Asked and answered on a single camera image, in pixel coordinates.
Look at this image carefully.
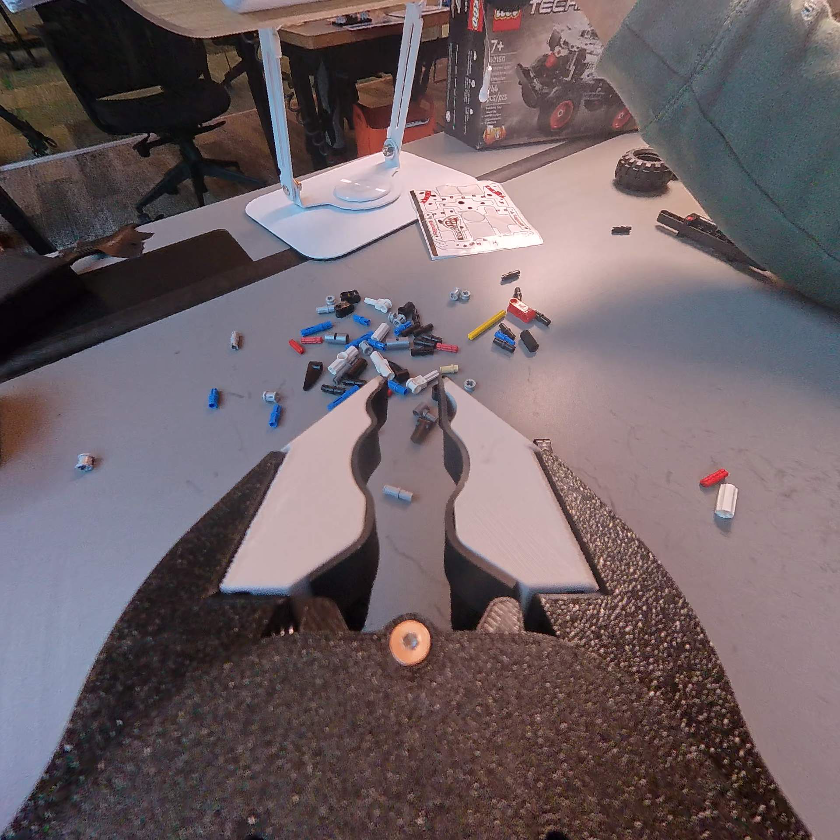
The black desk pad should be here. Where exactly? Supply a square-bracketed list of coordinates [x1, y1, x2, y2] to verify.
[0, 230, 312, 384]

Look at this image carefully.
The pile of small toy pieces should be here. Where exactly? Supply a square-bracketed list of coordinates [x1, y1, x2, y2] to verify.
[289, 269, 552, 410]

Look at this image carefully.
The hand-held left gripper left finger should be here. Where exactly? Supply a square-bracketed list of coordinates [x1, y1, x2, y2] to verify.
[220, 378, 391, 601]

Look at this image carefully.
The black office chair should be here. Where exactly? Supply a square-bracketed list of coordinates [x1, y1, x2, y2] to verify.
[37, 0, 266, 219]

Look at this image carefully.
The grey desk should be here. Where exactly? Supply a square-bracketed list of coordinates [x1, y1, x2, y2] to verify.
[0, 132, 840, 840]

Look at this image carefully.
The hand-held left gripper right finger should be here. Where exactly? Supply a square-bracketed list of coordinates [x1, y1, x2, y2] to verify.
[440, 378, 602, 598]

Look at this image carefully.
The white black toy truck model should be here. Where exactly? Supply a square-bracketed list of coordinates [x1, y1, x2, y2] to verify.
[657, 209, 773, 279]

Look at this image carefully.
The orange box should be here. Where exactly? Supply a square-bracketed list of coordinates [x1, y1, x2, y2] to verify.
[352, 77, 442, 161]

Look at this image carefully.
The wooden table with black legs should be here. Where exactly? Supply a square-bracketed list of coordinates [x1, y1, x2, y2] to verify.
[276, 7, 455, 169]

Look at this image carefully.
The toy truck set box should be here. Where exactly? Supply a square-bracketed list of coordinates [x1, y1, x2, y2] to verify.
[447, 0, 639, 151]

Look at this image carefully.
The black toy tyre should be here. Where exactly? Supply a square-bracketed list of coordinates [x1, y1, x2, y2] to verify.
[615, 149, 678, 195]

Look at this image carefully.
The sticker sheet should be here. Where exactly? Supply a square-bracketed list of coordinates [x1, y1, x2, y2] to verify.
[411, 182, 543, 259]

